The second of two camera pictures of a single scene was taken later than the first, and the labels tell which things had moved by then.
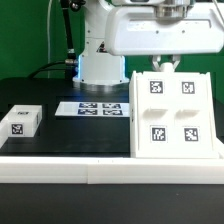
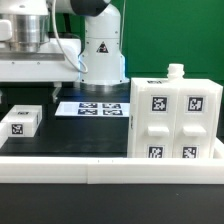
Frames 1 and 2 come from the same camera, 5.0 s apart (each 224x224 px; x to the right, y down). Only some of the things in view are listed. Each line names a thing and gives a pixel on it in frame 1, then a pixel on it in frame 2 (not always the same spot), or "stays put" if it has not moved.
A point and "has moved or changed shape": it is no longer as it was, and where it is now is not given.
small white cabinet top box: (22, 120) stays put
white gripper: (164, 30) → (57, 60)
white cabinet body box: (171, 116) stays put
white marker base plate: (93, 109) stays put
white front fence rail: (124, 170) stays put
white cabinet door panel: (193, 115) has moved or changed shape
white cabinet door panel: (156, 116) has moved or changed shape
